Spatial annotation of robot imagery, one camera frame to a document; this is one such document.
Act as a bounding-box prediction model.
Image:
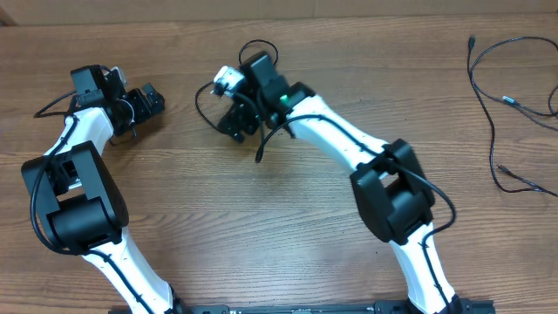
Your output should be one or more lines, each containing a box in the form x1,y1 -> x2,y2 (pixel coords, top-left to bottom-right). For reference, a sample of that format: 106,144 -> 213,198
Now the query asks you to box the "black USB cable short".
466,34 -> 558,198

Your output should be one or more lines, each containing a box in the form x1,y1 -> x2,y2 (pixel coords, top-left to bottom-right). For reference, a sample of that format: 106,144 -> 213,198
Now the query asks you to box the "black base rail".
108,299 -> 496,314

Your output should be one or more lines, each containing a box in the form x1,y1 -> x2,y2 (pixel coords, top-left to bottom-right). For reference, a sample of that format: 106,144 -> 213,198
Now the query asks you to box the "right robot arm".
213,51 -> 462,313

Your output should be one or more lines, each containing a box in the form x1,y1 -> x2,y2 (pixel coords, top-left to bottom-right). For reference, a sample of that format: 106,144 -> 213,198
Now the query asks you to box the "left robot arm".
21,65 -> 187,313

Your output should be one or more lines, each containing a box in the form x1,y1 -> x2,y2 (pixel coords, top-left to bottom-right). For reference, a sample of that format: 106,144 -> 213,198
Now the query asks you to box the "black USB cable long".
194,38 -> 280,165

